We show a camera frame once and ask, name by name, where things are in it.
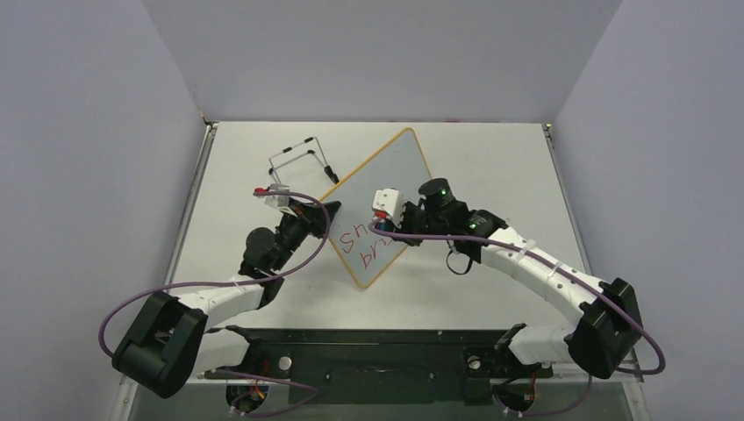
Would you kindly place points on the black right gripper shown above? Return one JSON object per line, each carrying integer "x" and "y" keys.
{"x": 408, "y": 217}

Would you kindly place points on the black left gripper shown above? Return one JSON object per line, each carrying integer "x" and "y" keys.
{"x": 311, "y": 217}

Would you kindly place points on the yellow framed whiteboard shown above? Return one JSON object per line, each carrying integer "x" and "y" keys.
{"x": 376, "y": 189}

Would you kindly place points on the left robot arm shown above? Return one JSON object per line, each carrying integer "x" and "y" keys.
{"x": 174, "y": 337}

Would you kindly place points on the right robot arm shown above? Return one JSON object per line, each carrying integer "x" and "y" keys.
{"x": 601, "y": 319}

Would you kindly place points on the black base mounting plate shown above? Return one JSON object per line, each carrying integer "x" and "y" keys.
{"x": 383, "y": 366}

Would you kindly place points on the black wire easel stand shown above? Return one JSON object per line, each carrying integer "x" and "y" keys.
{"x": 310, "y": 148}

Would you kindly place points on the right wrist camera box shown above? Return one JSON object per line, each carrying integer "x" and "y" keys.
{"x": 388, "y": 204}

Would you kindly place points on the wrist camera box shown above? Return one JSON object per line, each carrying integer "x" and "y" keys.
{"x": 388, "y": 204}
{"x": 275, "y": 196}

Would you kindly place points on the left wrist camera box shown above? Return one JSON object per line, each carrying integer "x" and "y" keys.
{"x": 275, "y": 196}

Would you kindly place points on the aluminium frame rail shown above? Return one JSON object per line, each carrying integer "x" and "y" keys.
{"x": 164, "y": 367}

